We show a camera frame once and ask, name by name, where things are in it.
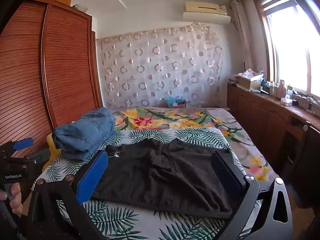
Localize cardboard box with blue cloth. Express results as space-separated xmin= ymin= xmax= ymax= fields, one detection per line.
xmin=166 ymin=95 xmax=187 ymax=108

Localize wooden low cabinet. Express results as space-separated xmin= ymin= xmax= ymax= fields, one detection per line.
xmin=227 ymin=82 xmax=320 ymax=205

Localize floral printed cloth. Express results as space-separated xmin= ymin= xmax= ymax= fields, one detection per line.
xmin=241 ymin=68 xmax=264 ymax=79

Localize sheer circle pattern curtain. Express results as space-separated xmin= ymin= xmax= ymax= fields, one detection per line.
xmin=96 ymin=25 xmax=224 ymax=108

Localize beige box on cabinet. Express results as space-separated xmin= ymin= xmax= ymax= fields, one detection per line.
xmin=237 ymin=76 xmax=262 ymax=90

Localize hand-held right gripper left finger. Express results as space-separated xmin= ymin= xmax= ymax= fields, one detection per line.
xmin=27 ymin=150 xmax=110 ymax=240

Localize blue jeans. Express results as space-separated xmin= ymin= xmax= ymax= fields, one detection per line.
xmin=52 ymin=107 xmax=116 ymax=161

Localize beige window curtain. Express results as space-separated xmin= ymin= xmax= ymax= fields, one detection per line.
xmin=230 ymin=0 xmax=254 ymax=70

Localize black pants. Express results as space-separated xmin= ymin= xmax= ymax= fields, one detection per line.
xmin=91 ymin=137 xmax=247 ymax=219

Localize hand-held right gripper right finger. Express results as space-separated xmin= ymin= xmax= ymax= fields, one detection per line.
xmin=211 ymin=151 xmax=293 ymax=240

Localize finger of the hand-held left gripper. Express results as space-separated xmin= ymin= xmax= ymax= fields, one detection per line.
xmin=25 ymin=149 xmax=52 ymax=167
xmin=0 ymin=137 xmax=34 ymax=155

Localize wooden slatted wardrobe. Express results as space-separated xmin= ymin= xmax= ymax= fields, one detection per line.
xmin=0 ymin=0 xmax=103 ymax=205

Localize window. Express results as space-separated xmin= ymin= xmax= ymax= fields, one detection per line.
xmin=252 ymin=0 xmax=320 ymax=95

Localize wall air conditioner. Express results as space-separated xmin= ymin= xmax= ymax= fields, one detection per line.
xmin=182 ymin=1 xmax=232 ymax=25

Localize floral blanket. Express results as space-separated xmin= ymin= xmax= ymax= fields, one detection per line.
xmin=110 ymin=107 xmax=280 ymax=182

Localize person's left hand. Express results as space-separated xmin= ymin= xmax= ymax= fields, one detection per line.
xmin=0 ymin=183 xmax=23 ymax=214

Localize bed with leaf-print sheet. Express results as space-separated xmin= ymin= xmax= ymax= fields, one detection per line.
xmin=35 ymin=127 xmax=263 ymax=240

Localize yellow plush toy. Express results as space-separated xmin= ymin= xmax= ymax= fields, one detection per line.
xmin=42 ymin=133 xmax=62 ymax=172

